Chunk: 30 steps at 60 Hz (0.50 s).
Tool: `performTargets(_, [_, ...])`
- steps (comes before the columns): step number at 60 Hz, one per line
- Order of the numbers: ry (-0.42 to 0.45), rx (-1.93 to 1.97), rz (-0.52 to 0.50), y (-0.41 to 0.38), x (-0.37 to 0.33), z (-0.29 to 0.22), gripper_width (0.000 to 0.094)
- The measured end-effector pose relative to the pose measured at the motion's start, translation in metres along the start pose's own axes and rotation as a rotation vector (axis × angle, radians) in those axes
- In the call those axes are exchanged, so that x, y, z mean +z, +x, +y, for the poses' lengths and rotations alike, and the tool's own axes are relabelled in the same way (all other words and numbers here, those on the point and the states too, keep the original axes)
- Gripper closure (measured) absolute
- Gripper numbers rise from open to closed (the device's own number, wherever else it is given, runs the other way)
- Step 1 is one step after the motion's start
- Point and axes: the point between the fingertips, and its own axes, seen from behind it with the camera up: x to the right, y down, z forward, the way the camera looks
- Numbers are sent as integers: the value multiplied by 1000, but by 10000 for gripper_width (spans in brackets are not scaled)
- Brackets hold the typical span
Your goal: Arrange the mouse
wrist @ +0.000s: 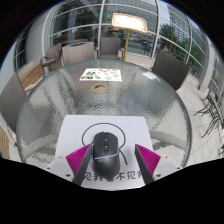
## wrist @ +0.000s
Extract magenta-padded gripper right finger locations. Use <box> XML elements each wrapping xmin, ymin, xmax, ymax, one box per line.
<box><xmin>134</xmin><ymin>143</ymin><xmax>183</xmax><ymax>185</ymax></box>

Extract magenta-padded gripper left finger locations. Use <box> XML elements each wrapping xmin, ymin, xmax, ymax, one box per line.
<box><xmin>45</xmin><ymin>143</ymin><xmax>94</xmax><ymax>187</ymax></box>

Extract dark grey computer mouse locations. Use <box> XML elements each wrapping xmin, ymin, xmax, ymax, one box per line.
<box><xmin>91</xmin><ymin>131</ymin><xmax>120</xmax><ymax>183</ymax></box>

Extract white printed mouse pad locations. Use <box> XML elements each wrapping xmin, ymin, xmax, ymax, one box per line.
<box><xmin>54</xmin><ymin>114</ymin><xmax>156</xmax><ymax>192</ymax></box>

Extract dark metal outdoor furniture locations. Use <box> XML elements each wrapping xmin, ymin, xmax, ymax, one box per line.
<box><xmin>193</xmin><ymin>92</ymin><xmax>224</xmax><ymax>138</ymax></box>

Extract colourful printed menu sheet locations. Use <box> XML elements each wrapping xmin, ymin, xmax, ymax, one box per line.
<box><xmin>79</xmin><ymin>68</ymin><xmax>123</xmax><ymax>83</ymax></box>

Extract gold menu display stand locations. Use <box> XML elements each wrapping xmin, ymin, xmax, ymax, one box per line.
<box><xmin>110</xmin><ymin>12</ymin><xmax>149</xmax><ymax>63</ymax></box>

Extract brass table centre ring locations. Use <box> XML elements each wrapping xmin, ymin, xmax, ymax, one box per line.
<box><xmin>90</xmin><ymin>83</ymin><xmax>109</xmax><ymax>95</ymax></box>

